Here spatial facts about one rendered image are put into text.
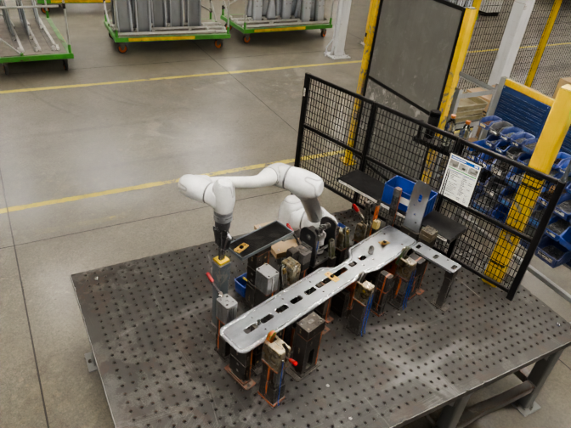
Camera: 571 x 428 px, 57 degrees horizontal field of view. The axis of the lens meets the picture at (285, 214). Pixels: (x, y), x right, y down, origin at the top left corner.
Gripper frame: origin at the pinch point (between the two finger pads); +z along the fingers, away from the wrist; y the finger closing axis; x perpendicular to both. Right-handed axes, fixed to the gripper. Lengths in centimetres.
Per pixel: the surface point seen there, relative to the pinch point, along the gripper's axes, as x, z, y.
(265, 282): 12.2, 11.9, 19.9
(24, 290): -47, 119, -168
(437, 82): 283, -15, -56
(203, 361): -22, 49, 15
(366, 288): 53, 15, 53
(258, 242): 23.3, 3.1, 1.8
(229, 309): -11.7, 14.7, 21.3
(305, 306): 21.8, 19.1, 39.6
